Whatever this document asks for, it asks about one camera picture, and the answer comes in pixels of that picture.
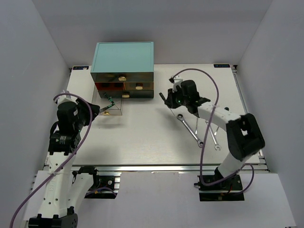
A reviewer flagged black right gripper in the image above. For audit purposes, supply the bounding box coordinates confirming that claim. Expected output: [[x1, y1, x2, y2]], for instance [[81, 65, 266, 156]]
[[164, 86, 189, 109]]

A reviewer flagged small black green precision screwdriver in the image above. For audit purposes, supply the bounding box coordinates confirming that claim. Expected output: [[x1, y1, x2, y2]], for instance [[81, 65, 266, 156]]
[[104, 93, 115, 106]]

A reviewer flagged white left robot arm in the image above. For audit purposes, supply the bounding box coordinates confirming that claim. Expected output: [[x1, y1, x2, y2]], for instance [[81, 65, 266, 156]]
[[28, 97, 100, 228]]

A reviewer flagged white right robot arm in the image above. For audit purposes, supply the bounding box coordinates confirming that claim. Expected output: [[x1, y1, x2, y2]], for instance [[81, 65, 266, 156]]
[[162, 79, 265, 190]]

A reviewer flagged teal drawer cabinet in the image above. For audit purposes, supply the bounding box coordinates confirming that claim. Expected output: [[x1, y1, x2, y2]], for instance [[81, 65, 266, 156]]
[[91, 42, 154, 91]]

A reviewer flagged large ratchet combination wrench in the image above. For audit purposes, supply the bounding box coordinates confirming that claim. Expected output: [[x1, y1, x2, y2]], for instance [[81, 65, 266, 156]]
[[176, 114, 204, 148]]

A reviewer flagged small combination wrench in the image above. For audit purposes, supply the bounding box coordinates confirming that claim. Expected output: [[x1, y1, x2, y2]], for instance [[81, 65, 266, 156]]
[[209, 125, 221, 151]]

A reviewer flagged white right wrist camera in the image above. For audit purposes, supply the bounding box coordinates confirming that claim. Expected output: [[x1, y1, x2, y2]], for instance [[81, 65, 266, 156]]
[[169, 76, 183, 93]]

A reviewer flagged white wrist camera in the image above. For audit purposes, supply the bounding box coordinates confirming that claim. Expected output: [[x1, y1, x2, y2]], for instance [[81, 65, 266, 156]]
[[169, 76, 183, 93], [53, 91, 72, 105]]

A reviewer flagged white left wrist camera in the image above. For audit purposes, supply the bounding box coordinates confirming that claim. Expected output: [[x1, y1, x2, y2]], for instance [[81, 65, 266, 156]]
[[53, 91, 72, 105]]

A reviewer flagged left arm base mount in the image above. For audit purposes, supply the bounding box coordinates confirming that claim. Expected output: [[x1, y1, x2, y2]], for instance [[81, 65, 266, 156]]
[[77, 166, 118, 199]]

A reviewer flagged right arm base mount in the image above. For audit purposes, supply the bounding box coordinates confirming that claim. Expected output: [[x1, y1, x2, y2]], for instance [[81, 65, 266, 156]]
[[193, 175, 245, 202]]

